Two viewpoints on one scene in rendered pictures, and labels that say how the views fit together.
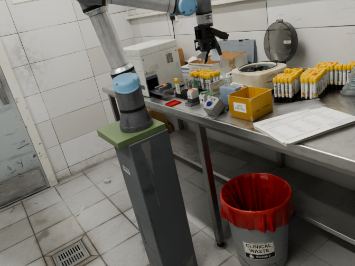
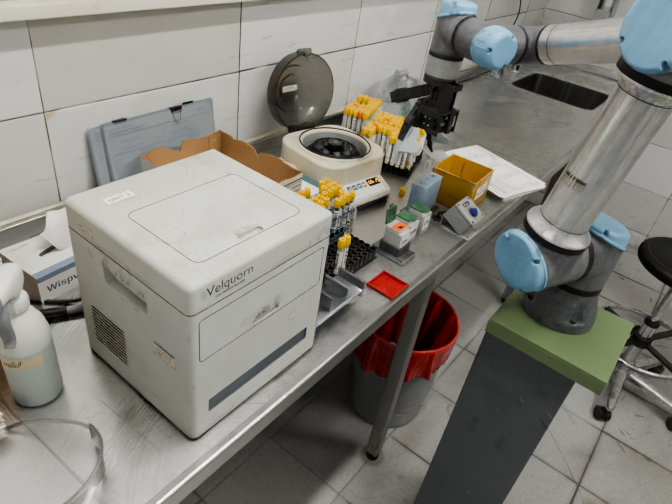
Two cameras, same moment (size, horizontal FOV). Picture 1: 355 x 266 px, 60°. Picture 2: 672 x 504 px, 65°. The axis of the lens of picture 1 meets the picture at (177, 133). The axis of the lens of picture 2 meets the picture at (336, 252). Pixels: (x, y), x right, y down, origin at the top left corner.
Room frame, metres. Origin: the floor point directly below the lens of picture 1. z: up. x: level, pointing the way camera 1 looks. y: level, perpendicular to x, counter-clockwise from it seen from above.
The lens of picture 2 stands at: (2.16, 0.75, 1.59)
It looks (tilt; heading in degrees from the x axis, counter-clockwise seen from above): 35 degrees down; 243
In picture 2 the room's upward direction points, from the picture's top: 10 degrees clockwise
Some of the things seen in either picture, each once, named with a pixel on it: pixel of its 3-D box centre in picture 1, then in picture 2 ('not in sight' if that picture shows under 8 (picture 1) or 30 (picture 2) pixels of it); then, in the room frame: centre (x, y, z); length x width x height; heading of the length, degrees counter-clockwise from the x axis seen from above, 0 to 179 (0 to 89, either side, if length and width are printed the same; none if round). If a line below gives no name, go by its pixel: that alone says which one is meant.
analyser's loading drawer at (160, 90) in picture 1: (159, 89); (320, 301); (1.82, 0.05, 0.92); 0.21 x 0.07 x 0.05; 30
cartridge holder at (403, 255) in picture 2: (194, 100); (394, 247); (1.56, -0.12, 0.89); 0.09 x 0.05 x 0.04; 118
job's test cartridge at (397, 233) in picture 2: (193, 95); (396, 237); (1.56, -0.12, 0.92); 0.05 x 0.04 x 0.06; 118
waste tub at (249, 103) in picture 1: (250, 103); (459, 183); (1.25, -0.33, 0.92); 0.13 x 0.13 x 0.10; 32
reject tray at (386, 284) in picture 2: (173, 103); (387, 284); (1.63, -0.01, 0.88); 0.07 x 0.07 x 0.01; 30
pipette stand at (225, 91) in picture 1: (231, 96); (423, 195); (1.40, -0.29, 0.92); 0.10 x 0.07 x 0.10; 33
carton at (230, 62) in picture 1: (218, 68); (222, 191); (1.93, -0.34, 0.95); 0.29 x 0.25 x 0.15; 120
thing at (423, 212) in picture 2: (213, 100); (418, 218); (1.45, -0.21, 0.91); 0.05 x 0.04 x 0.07; 120
